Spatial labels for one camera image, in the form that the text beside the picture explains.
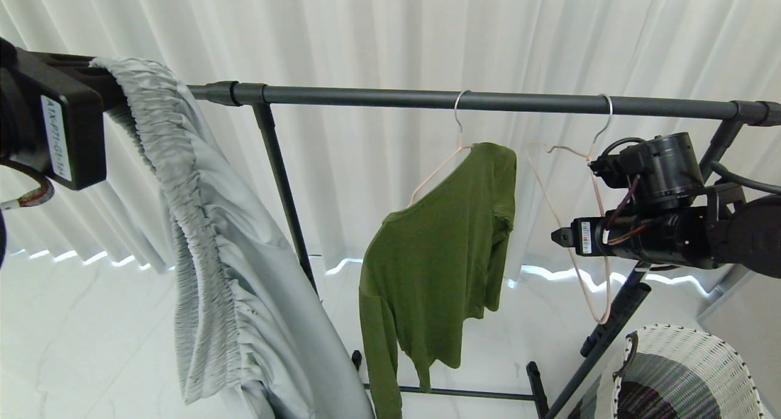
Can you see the green long-sleeved shirt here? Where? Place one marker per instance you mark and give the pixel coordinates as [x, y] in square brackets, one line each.
[427, 254]

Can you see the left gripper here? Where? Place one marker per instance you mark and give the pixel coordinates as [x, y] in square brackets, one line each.
[73, 138]

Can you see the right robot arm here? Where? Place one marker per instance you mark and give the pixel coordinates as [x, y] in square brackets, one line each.
[671, 163]

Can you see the pale grey shorts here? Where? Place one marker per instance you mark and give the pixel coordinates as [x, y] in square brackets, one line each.
[244, 254]

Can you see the white laundry basket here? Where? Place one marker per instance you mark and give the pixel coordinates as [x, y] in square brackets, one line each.
[701, 364]

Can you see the black clothes rack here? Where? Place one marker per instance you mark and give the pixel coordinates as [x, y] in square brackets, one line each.
[366, 97]

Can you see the pink clothes hanger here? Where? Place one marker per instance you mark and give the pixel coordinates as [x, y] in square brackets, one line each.
[455, 109]
[610, 111]

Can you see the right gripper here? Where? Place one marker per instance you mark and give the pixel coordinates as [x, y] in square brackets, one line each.
[659, 239]

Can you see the white curtain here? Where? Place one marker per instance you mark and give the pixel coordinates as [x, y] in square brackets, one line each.
[366, 35]

